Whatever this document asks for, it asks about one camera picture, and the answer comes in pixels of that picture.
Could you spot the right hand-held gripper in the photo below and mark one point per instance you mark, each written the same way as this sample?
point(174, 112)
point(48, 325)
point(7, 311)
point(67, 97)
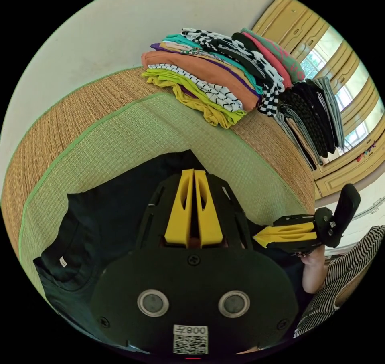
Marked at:
point(324, 225)

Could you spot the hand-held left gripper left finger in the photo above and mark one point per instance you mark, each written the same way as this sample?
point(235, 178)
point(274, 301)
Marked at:
point(177, 219)

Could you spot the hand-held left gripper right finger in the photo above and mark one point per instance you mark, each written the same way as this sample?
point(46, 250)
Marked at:
point(210, 222)

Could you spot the black short sleeve shirt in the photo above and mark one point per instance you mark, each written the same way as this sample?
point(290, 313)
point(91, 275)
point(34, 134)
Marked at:
point(99, 219)

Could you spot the person's right hand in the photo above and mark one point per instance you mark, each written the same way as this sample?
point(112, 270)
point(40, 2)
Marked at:
point(314, 270)

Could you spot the person's body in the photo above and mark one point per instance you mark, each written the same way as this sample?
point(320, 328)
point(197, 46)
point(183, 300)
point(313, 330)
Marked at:
point(346, 267)

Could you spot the bed with woven mat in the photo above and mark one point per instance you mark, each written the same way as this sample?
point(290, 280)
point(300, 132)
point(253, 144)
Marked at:
point(120, 135)

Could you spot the pile of clothes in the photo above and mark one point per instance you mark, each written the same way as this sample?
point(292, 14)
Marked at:
point(222, 69)

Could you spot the window with yellow frame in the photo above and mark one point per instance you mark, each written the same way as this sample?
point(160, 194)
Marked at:
point(355, 78)

